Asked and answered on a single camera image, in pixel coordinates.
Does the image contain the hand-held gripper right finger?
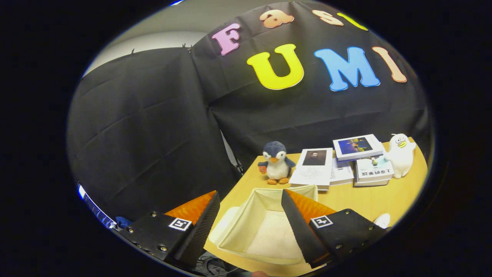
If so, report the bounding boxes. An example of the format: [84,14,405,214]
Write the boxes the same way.
[281,189,389,269]

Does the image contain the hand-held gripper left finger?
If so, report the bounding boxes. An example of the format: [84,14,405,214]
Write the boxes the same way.
[117,190,221,270]

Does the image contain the beige fabric storage box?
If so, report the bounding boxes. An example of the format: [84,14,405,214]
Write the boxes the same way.
[208,185,319,265]

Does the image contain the white canvas shoe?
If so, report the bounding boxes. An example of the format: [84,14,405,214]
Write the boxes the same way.
[373,213,391,230]

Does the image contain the white book with portrait cover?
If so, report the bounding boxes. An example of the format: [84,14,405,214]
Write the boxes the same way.
[289,148,334,191]

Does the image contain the plain white book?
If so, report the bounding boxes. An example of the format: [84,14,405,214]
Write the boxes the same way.
[329,158,355,186]

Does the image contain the grey white penguin plush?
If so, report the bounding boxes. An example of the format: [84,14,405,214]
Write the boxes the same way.
[258,141,296,185]

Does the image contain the dark-edged book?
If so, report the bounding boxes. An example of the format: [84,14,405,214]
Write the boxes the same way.
[353,179,393,187]

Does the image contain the book with teal cover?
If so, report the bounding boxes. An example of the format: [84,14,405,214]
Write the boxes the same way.
[354,155,395,183]

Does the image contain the book with blue picture cover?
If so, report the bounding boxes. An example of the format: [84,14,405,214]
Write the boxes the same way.
[332,134,384,162]

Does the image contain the blue white shiny strip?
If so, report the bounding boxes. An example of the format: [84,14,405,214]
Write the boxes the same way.
[77,184,118,230]

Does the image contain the black backdrop cloth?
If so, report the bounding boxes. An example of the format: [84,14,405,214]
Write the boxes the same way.
[66,0,431,228]

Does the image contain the white duck plush toy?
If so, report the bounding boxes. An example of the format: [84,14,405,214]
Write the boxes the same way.
[384,133,417,179]

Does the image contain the black cables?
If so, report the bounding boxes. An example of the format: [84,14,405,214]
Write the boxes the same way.
[194,256,241,277]

